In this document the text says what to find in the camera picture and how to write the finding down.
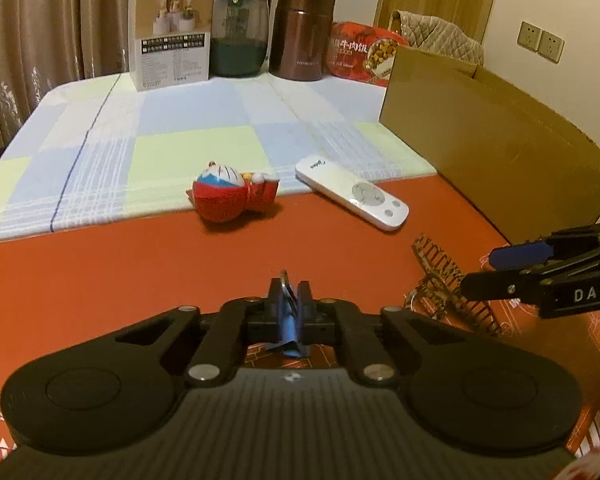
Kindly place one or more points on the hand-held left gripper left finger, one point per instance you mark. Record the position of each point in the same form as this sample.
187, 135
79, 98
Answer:
275, 305

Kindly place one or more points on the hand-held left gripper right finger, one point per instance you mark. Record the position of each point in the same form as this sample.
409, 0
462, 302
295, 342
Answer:
305, 305

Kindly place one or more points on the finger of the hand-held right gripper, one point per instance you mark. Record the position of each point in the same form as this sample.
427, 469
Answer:
500, 286
520, 255

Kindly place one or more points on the wooden model airplane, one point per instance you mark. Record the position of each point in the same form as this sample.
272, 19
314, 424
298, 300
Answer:
442, 267

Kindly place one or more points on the brown cardboard box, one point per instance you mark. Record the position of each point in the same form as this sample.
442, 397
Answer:
480, 135

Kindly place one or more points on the red blue cat figurine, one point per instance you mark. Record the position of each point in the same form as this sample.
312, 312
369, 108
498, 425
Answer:
220, 200

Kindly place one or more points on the white remote control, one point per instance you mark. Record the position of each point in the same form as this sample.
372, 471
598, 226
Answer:
350, 190

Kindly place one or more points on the red table mat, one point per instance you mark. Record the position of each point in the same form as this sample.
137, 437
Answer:
105, 270

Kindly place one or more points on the plaid tablecloth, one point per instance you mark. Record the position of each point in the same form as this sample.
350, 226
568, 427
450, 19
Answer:
180, 125

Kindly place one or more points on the beige quilted blanket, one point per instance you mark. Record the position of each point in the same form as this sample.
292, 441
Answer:
440, 35

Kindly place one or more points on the red food package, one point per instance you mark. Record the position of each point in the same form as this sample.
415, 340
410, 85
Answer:
360, 55

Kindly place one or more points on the green glass jar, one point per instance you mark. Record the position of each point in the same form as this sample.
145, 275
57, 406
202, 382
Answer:
239, 40

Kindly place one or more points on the brown thermos flask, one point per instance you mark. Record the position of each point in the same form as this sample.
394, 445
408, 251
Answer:
300, 30

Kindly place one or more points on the white product box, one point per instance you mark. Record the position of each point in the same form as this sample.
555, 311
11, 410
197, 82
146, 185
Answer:
172, 35

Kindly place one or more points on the pink brown curtain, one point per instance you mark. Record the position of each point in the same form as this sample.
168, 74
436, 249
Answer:
55, 35

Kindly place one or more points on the beige wall socket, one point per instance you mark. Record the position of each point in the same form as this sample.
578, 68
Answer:
551, 46
529, 36

